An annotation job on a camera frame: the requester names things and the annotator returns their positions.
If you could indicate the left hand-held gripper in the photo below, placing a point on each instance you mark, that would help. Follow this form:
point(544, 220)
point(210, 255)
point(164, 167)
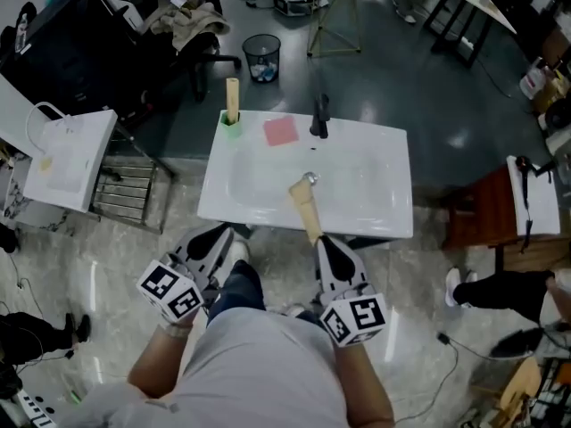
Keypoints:
point(171, 292)

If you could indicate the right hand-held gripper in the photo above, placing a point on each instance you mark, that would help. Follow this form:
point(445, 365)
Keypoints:
point(354, 317)

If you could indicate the beige toiletry item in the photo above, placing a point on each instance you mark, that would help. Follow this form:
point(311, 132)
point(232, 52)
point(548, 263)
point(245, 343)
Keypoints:
point(232, 98)
point(308, 208)

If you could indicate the person's right forearm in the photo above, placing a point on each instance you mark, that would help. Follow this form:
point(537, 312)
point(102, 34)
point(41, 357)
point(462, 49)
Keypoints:
point(370, 390)

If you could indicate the person's left forearm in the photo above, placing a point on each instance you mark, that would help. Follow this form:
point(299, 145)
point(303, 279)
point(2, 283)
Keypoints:
point(156, 364)

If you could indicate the white sink counter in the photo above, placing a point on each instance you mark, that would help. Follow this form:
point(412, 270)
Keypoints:
point(357, 212)

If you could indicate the small white sink unit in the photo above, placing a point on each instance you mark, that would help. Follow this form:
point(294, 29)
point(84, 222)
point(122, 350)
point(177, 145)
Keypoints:
point(76, 167)

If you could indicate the person's blue trouser leg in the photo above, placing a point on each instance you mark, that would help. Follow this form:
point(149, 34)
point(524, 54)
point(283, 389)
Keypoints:
point(241, 288)

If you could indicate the person's white shoe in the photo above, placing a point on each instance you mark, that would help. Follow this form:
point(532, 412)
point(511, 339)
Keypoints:
point(239, 250)

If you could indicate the metal rack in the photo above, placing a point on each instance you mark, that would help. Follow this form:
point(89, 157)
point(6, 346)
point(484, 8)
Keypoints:
point(129, 185)

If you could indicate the pink cloth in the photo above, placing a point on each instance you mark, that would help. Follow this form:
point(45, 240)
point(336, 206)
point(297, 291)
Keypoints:
point(281, 130)

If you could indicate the person's grey shirt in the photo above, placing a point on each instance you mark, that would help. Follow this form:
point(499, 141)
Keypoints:
point(263, 372)

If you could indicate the black faucet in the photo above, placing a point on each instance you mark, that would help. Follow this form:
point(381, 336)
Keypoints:
point(320, 118)

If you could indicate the green cup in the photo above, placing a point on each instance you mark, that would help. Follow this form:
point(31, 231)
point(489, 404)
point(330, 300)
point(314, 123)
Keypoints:
point(232, 131)

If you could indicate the brown wooden cabinet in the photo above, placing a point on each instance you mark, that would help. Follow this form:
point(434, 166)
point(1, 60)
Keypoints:
point(482, 212)

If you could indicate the black office chair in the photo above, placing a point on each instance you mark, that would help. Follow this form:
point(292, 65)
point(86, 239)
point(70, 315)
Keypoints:
point(201, 56)

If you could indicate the white curved faucet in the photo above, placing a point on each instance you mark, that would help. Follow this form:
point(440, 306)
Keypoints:
point(33, 114)

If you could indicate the wooden chair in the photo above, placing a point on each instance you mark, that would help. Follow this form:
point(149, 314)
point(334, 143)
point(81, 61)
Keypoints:
point(522, 386)

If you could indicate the beige jacket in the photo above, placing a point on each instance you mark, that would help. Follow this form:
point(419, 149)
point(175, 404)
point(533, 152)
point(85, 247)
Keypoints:
point(192, 22)

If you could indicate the black desk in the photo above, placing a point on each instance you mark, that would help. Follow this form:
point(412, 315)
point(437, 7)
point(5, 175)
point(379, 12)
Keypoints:
point(67, 38)

